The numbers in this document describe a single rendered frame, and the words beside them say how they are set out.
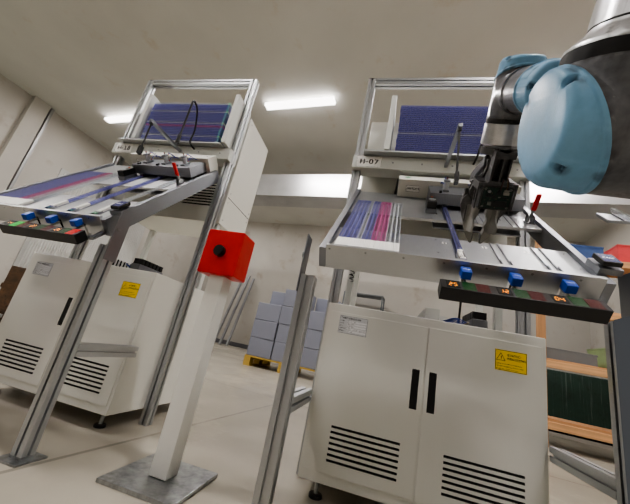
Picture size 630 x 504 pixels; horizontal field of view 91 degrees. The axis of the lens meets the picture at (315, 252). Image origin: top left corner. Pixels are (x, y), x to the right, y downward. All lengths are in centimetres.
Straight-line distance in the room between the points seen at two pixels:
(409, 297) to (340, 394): 782
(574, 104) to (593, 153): 5
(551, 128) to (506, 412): 93
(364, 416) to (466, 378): 34
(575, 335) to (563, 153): 905
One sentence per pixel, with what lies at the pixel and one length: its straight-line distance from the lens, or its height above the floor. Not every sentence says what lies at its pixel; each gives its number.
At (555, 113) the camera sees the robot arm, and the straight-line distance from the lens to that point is 39.
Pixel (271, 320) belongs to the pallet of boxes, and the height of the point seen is 71.
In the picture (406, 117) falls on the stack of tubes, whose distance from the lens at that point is 169.
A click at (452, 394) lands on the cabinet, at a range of 114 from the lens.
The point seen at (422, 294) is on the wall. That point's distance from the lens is 889.
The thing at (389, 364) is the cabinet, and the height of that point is 45.
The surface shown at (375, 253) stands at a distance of 84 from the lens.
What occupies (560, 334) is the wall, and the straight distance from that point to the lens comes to 929.
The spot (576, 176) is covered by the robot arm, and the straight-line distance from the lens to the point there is 39.
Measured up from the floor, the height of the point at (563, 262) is 79.
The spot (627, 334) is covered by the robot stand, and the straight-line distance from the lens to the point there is 47.
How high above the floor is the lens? 45
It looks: 17 degrees up
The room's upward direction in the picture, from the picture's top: 12 degrees clockwise
